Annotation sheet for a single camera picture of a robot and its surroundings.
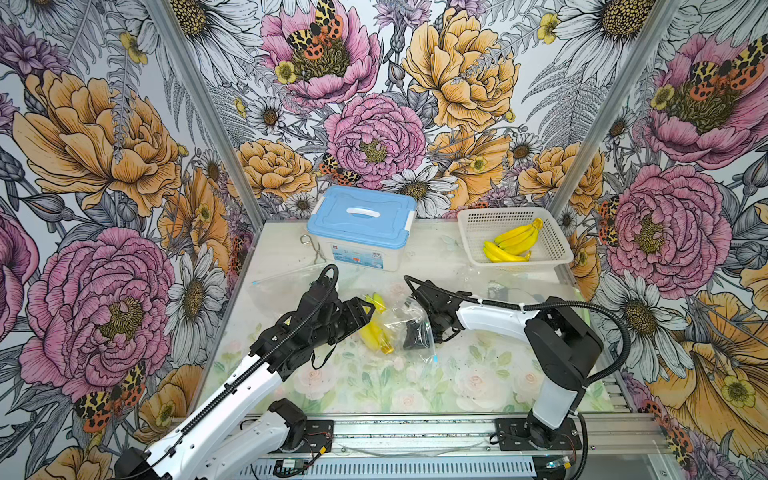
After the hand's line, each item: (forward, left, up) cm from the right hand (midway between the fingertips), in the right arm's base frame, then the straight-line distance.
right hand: (408, 353), depth 85 cm
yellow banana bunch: (+39, -41, 0) cm, 57 cm away
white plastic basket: (+48, -31, +1) cm, 57 cm away
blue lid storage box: (+36, +13, +14) cm, 40 cm away
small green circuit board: (-24, +30, -5) cm, 39 cm away
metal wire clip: (+40, +31, -1) cm, 51 cm away
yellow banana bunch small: (+6, +10, +1) cm, 12 cm away
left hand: (+2, +11, +15) cm, 19 cm away
